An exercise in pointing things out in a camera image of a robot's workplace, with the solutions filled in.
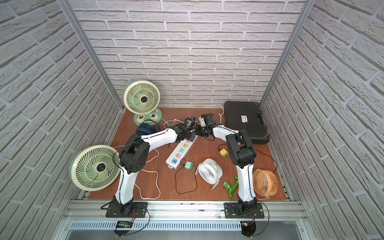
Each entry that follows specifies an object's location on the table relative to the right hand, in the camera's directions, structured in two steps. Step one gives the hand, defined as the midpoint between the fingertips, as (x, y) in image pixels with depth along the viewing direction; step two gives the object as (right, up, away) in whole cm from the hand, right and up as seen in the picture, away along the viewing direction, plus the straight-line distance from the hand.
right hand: (196, 131), depth 102 cm
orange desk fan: (+35, -25, -28) cm, 52 cm away
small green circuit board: (-36, -45, -30) cm, 64 cm away
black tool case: (+33, +11, +4) cm, 35 cm away
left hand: (-6, +1, -2) cm, 6 cm away
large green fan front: (-51, -17, -29) cm, 61 cm away
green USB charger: (-4, -20, -15) cm, 25 cm away
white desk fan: (+7, -19, -28) cm, 34 cm away
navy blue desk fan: (-33, +2, -10) cm, 34 cm away
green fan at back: (-34, +22, -10) cm, 42 cm away
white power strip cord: (+18, +11, +8) cm, 23 cm away
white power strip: (-11, -13, -10) cm, 20 cm away
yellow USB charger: (+18, -13, -10) cm, 24 cm away
